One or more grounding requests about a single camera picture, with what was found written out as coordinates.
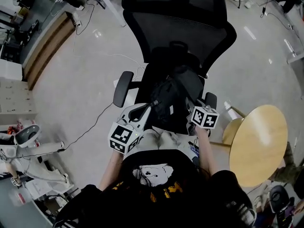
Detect black backpack bag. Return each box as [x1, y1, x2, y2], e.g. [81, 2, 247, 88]
[150, 40, 205, 129]

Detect round wooden side table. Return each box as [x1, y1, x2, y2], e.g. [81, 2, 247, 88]
[209, 104, 289, 188]

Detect white floor cable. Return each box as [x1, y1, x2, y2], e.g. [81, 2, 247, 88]
[72, 25, 146, 82]

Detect person's left forearm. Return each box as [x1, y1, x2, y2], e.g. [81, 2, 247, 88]
[98, 149, 124, 191]

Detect white power strip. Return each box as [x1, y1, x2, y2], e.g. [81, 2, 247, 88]
[72, 12, 83, 28]

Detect wooden panelled counter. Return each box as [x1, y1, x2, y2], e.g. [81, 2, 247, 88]
[22, 10, 76, 91]

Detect black mesh office chair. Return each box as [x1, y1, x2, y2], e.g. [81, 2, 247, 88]
[113, 0, 238, 135]

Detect white humanoid robot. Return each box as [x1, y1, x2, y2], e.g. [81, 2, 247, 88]
[0, 124, 72, 190]

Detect person's black printed shirt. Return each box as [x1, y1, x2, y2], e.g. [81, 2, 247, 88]
[54, 149, 257, 228]

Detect person's light trousers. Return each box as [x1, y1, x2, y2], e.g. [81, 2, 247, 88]
[139, 129, 198, 157]

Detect white drawer cabinet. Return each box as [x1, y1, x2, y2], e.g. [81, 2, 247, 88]
[0, 77, 38, 121]

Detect person's right forearm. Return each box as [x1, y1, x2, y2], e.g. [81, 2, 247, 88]
[194, 126, 220, 176]

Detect black floor cable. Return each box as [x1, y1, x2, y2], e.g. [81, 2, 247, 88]
[57, 102, 114, 153]

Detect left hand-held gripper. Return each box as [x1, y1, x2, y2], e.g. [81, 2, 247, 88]
[108, 103, 152, 155]

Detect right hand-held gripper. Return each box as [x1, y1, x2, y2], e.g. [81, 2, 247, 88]
[186, 97, 220, 136]

